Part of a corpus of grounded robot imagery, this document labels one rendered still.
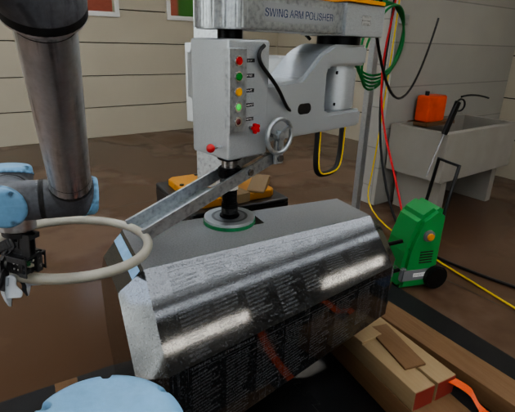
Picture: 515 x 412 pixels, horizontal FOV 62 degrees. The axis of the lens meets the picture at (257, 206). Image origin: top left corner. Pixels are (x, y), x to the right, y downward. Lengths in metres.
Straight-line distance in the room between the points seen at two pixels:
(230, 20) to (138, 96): 6.38
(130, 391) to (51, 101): 0.47
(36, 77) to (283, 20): 1.12
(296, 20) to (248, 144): 0.50
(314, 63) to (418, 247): 1.62
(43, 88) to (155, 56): 7.22
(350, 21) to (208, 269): 1.19
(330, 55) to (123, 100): 6.11
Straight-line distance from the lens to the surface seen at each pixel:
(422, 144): 4.27
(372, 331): 2.26
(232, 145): 1.56
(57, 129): 0.81
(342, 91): 2.07
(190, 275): 1.50
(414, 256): 3.06
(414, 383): 2.06
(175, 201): 1.66
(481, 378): 2.40
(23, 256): 1.23
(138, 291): 1.48
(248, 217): 1.77
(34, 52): 0.70
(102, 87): 7.65
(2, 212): 1.04
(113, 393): 0.50
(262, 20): 1.62
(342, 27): 1.98
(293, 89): 1.77
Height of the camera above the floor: 1.57
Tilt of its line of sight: 21 degrees down
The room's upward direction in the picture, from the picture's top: 2 degrees clockwise
